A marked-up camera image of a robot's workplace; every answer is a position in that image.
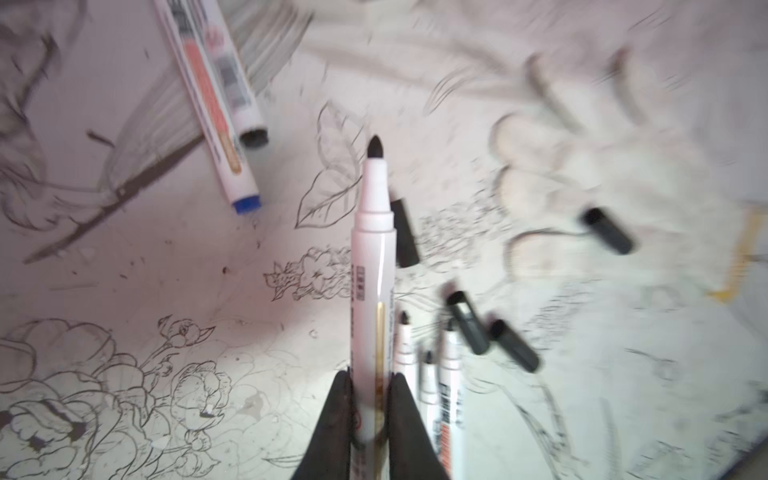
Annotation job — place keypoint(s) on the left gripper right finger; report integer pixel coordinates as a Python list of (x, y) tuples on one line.
[(411, 455)]

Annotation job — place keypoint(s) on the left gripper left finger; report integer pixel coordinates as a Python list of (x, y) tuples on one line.
[(328, 453)]

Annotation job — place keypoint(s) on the white marker cluster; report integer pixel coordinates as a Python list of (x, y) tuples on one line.
[(451, 449), (429, 399), (405, 353)]

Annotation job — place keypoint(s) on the black cap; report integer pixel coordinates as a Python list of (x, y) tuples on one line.
[(515, 346), (607, 230), (464, 315), (406, 250)]

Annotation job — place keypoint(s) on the black cap top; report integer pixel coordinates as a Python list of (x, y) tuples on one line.
[(406, 250)]

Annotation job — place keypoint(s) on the white glove on table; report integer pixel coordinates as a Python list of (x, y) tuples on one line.
[(612, 142)]

